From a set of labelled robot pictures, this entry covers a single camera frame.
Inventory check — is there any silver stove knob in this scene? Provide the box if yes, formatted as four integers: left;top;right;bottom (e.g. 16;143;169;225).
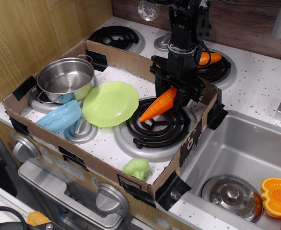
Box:
154;33;171;52
64;115;98;144

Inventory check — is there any back left black burner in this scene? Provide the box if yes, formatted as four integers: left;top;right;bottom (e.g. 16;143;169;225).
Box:
87;25;145;54

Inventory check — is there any silver left oven knob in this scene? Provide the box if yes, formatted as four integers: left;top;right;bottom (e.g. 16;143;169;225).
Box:
12;135;41;162

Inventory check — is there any silver sink basin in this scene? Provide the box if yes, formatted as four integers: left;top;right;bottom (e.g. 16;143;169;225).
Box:
181;111;281;230

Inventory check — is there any orange toy fruit half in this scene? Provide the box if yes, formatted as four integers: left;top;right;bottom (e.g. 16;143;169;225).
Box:
261;177;281;219

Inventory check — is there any cardboard fence with black tape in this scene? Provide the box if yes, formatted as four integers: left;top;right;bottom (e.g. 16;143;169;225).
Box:
1;40;229;211

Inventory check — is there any hanging silver strainer ladle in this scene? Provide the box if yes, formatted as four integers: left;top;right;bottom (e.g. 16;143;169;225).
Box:
137;0;160;22

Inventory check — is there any silver back stove knob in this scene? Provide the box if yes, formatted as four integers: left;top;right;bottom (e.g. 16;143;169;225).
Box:
154;33;171;52

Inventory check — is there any black cable bottom left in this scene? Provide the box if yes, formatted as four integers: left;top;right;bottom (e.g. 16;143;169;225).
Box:
0;206;28;230

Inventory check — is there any orange toy carrot piece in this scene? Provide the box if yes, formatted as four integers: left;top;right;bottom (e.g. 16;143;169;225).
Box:
199;52;222;66

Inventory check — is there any silver middle stove knob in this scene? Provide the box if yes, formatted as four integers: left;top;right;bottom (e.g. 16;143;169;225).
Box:
64;115;98;144

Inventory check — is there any silver oven door handle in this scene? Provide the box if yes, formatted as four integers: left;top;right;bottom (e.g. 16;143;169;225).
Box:
18;161;126;230

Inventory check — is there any orange object bottom left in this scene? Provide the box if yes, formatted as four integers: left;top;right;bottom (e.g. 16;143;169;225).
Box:
26;211;50;226

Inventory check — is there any small steel pot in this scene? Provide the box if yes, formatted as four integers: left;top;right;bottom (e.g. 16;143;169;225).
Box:
36;54;94;104

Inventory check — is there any green toy broccoli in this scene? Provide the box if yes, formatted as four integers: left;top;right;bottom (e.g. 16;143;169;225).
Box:
122;158;150;181

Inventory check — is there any light blue plastic bowl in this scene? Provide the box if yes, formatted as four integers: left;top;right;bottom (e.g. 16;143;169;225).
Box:
36;100;82;133

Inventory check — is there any front right black burner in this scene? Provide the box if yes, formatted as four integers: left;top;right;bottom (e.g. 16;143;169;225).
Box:
114;97;197;162

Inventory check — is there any light green plastic plate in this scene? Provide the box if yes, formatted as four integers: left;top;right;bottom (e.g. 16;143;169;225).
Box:
82;81;139;127

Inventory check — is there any silver right oven knob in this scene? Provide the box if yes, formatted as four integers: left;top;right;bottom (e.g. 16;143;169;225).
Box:
95;183;129;215

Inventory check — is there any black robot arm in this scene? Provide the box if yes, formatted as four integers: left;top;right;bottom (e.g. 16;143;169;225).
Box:
150;0;212;110

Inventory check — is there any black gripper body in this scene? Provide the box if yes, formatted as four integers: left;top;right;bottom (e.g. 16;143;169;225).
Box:
150;47;205;101

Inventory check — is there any steel pot lid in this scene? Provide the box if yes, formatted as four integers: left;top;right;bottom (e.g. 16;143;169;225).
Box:
200;174;263;223

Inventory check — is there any black burner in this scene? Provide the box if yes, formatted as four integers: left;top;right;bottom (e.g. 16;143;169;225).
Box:
114;97;197;162
197;48;237;90
87;25;145;54

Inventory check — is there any silver oven knob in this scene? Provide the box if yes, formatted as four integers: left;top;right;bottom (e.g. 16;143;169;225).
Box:
12;135;41;162
95;183;129;215

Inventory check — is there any back right black burner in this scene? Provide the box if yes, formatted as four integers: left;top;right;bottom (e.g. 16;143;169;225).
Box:
197;48;237;90

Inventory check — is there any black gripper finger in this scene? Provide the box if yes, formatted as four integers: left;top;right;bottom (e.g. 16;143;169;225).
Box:
174;87;193;110
155;75;171;97

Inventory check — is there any orange toy carrot green top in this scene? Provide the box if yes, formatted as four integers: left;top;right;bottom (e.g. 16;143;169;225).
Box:
139;87;177;122

